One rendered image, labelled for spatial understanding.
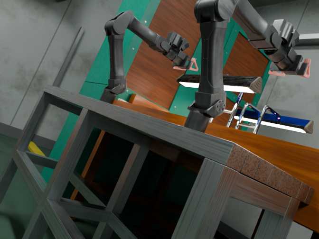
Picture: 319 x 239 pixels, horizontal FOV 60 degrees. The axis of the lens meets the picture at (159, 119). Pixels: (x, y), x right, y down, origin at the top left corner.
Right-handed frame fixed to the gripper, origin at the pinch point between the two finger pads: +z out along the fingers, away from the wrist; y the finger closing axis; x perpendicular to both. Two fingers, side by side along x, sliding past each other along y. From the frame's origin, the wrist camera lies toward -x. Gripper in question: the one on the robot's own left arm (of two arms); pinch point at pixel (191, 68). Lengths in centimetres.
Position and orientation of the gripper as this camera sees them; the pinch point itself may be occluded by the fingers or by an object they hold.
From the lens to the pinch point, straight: 157.5
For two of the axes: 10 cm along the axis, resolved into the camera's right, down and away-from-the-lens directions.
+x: -4.1, 9.1, -0.9
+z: 7.1, 3.8, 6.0
